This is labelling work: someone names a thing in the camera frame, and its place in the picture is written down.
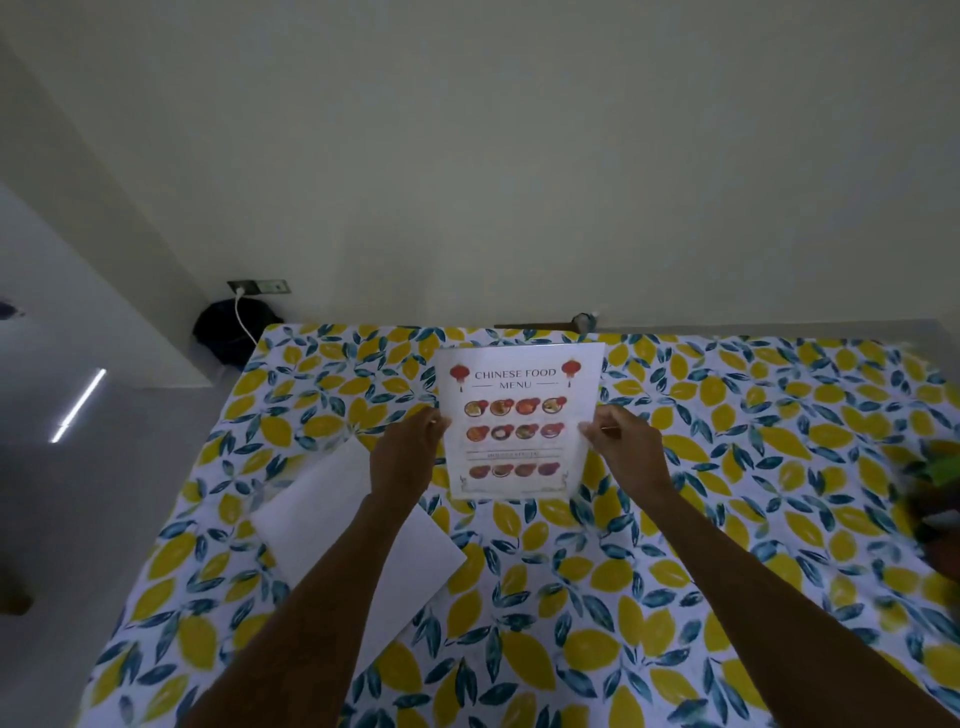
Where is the person's left hand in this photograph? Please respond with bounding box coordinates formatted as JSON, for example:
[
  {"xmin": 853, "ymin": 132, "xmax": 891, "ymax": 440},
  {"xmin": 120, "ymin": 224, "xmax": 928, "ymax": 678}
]
[{"xmin": 369, "ymin": 405, "xmax": 453, "ymax": 506}]

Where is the person's right hand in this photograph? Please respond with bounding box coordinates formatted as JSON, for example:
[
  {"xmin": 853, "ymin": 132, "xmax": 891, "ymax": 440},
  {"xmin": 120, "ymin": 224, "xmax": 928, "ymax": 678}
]
[{"xmin": 579, "ymin": 404, "xmax": 675, "ymax": 507}]

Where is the printed food menu sheet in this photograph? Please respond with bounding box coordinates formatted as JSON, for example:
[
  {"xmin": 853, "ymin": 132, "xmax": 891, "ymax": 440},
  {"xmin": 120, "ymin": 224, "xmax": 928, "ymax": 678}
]
[{"xmin": 435, "ymin": 342, "xmax": 606, "ymax": 501}]

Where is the person's right forearm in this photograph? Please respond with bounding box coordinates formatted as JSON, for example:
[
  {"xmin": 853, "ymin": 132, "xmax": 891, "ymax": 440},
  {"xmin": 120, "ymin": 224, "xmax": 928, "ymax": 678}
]
[{"xmin": 637, "ymin": 483, "xmax": 960, "ymax": 728}]

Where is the person's left forearm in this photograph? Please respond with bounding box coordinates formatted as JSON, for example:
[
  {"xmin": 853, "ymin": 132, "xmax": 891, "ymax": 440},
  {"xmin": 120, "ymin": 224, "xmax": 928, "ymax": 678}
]
[{"xmin": 180, "ymin": 491, "xmax": 423, "ymax": 728}]

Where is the blank white paper sheet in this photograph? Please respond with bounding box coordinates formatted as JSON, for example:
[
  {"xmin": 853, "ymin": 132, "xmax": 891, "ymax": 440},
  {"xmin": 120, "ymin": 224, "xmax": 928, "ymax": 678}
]
[{"xmin": 249, "ymin": 437, "xmax": 469, "ymax": 676}]

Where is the lemon print tablecloth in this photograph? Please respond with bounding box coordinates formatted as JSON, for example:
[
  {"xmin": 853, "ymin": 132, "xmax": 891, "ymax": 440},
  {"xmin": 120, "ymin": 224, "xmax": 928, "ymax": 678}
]
[{"xmin": 75, "ymin": 322, "xmax": 960, "ymax": 728}]

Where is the black bag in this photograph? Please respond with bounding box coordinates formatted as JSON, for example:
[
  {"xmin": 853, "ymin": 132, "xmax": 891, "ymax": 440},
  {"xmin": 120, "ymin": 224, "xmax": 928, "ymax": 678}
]
[{"xmin": 192, "ymin": 297, "xmax": 285, "ymax": 370}]

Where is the green and dark object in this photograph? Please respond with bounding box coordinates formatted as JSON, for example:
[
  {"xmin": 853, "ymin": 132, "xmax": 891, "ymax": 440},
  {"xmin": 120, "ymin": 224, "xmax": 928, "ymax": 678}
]
[{"xmin": 903, "ymin": 442, "xmax": 960, "ymax": 582}]

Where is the white charger cable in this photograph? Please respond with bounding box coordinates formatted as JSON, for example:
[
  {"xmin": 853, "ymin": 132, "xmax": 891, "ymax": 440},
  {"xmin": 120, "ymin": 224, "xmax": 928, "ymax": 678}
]
[{"xmin": 233, "ymin": 288, "xmax": 258, "ymax": 346}]

